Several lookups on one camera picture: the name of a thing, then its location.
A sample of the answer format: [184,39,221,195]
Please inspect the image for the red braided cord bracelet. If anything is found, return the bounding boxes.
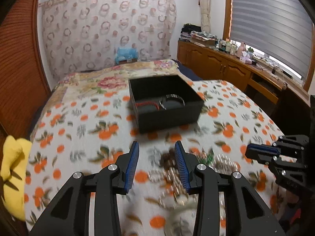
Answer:
[135,100,161,111]

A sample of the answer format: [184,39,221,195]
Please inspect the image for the white pearl necklace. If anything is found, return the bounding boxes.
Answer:
[147,153,241,209]

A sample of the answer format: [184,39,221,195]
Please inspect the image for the orange print white cloth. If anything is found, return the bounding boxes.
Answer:
[24,80,289,235]

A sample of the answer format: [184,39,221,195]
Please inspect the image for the wooden sideboard cabinet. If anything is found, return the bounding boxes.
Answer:
[176,39,311,118]

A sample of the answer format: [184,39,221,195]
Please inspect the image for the bottles on sideboard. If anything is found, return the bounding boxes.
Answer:
[218,40,238,55]

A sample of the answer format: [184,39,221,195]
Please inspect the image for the pink figurine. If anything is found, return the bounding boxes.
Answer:
[236,41,246,58]

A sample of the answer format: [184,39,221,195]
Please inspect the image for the dark blue bed sheet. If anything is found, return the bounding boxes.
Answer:
[173,60,202,81]

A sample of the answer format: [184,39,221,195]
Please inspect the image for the black square jewelry box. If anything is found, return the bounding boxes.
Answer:
[129,75,204,134]

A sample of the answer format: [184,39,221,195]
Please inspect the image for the grey window blind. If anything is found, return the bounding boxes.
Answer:
[230,0,312,78]

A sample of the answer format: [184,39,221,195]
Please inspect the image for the blue plush toy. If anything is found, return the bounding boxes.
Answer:
[115,47,139,65]

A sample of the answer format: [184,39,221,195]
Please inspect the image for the brown louvered wardrobe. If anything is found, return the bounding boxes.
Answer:
[1,0,51,138]

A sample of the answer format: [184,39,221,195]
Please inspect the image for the beige side curtain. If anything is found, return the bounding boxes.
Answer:
[199,0,211,33]

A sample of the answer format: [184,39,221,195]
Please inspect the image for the green jade bangle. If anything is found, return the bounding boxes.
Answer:
[164,199,197,235]

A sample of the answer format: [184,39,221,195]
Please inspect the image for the stack of folded clothes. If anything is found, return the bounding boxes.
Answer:
[179,23,218,48]

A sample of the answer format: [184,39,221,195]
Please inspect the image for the pink tissue box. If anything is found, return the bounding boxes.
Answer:
[240,51,253,65]

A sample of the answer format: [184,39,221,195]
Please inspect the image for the pink circle pattern curtain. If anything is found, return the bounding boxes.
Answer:
[41,0,177,80]

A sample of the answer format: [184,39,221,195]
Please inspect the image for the green gem jewelry piece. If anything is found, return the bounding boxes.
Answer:
[189,147,214,166]

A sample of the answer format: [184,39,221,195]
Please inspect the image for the yellow plush toy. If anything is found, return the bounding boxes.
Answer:
[1,135,32,222]

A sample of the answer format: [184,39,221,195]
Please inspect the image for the floral bed quilt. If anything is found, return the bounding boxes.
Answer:
[35,59,193,117]

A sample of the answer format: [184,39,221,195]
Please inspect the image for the small cardboard box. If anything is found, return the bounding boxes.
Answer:
[119,59,138,65]

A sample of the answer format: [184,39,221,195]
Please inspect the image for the dark wooden bead bracelet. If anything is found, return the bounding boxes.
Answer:
[158,149,181,175]

